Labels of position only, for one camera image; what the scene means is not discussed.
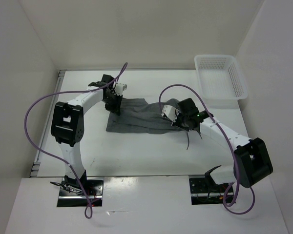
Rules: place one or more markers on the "aluminium table edge rail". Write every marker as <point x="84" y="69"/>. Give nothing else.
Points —
<point x="46" y="130"/>

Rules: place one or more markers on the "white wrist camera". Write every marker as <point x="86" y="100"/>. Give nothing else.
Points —
<point x="119" y="88"/>
<point x="170" y="113"/>

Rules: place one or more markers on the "grey cotton shorts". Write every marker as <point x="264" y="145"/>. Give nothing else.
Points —
<point x="137" y="116"/>

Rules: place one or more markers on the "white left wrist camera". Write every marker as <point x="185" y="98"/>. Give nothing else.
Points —
<point x="119" y="88"/>

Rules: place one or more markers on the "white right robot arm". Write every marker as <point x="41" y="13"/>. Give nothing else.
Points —
<point x="251" y="161"/>

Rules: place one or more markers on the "white plastic laundry basket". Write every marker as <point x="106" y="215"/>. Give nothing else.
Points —
<point x="220" y="77"/>

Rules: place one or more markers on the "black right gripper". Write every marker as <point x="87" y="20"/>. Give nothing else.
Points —
<point x="186" y="128"/>

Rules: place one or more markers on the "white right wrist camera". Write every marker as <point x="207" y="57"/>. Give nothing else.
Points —
<point x="170" y="113"/>

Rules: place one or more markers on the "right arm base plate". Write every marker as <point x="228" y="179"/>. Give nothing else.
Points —
<point x="202" y="194"/>

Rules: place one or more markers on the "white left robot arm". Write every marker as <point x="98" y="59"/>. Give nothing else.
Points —
<point x="68" y="125"/>

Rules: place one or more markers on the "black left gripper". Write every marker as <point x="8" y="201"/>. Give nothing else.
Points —
<point x="115" y="108"/>

